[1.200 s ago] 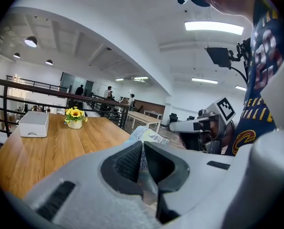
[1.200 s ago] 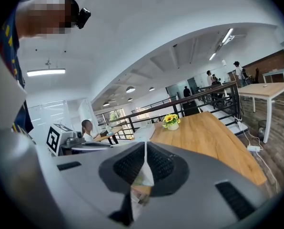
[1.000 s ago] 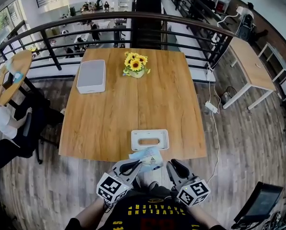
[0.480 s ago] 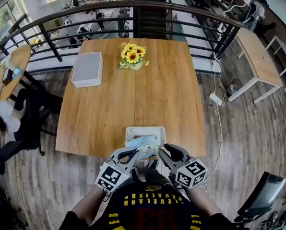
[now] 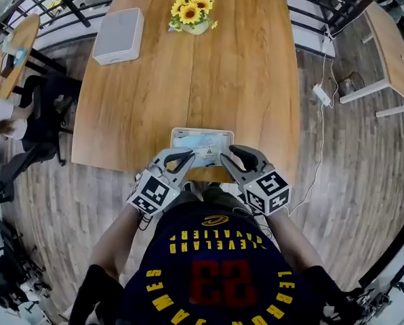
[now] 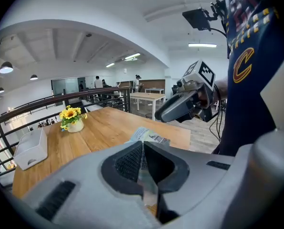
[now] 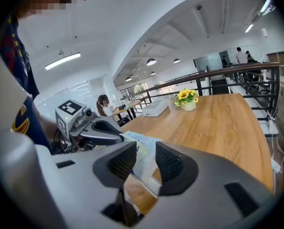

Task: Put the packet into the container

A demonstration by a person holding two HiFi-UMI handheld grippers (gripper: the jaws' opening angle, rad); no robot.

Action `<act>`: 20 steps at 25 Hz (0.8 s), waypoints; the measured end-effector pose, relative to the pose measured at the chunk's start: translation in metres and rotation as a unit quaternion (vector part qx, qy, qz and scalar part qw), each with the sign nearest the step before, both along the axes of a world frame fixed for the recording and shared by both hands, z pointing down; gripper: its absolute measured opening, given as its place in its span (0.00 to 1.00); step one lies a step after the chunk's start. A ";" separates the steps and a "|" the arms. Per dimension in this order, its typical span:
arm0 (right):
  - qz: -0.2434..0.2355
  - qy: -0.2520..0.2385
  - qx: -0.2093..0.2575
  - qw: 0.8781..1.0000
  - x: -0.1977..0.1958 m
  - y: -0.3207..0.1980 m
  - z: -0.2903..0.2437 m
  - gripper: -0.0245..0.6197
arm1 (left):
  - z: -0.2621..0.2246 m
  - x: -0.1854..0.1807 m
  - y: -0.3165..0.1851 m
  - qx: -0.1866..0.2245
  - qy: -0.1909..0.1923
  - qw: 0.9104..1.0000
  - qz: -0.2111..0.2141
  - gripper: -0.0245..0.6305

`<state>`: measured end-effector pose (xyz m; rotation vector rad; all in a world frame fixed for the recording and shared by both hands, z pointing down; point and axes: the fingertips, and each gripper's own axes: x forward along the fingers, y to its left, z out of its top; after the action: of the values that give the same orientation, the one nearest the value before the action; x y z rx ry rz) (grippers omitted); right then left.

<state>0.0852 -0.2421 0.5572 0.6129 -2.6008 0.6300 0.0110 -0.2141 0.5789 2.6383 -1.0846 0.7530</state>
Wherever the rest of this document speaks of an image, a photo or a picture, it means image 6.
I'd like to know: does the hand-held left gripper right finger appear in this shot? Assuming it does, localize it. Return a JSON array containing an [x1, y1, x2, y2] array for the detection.
[[143, 141, 238, 229]]

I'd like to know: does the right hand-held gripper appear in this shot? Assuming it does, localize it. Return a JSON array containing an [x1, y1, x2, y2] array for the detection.
[[154, 59, 217, 124]]

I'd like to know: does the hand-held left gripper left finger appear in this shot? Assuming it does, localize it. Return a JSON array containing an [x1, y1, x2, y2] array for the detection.
[[20, 140, 162, 229]]

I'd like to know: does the light blue printed packet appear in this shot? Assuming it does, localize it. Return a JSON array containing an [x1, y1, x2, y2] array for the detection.
[[124, 126, 172, 206]]

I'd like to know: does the white open plastic box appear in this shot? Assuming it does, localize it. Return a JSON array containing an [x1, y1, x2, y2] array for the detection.
[[12, 127, 49, 171]]

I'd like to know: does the person's right hand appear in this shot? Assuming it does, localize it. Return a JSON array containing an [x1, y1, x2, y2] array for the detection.
[[196, 89, 214, 109]]

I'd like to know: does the grey narrow table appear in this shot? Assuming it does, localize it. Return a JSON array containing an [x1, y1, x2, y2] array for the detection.
[[144, 87, 165, 94]]

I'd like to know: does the long wooden table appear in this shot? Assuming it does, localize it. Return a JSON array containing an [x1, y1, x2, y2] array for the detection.
[[130, 92, 167, 122]]

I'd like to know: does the square wooden table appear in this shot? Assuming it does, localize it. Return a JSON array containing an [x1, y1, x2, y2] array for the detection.
[[11, 106, 192, 199]]

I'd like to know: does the sunflower pot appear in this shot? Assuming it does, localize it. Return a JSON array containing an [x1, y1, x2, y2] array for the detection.
[[59, 104, 89, 134]]

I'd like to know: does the person's dark printed shirt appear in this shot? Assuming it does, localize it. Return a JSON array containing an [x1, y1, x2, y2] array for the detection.
[[212, 0, 284, 156]]

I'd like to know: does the distant seated people group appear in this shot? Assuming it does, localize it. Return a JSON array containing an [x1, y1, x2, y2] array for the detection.
[[37, 118, 56, 129]]

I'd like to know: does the black monitor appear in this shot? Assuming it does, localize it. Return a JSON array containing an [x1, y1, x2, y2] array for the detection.
[[182, 8, 212, 31]]

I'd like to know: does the curved black metal railing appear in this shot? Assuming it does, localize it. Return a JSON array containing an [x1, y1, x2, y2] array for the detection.
[[0, 86, 132, 177]]

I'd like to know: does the distant black railing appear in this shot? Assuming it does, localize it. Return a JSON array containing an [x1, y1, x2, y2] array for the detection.
[[0, 93, 64, 119]]

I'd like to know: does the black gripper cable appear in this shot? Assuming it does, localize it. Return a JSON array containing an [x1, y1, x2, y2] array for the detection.
[[208, 84, 226, 142]]

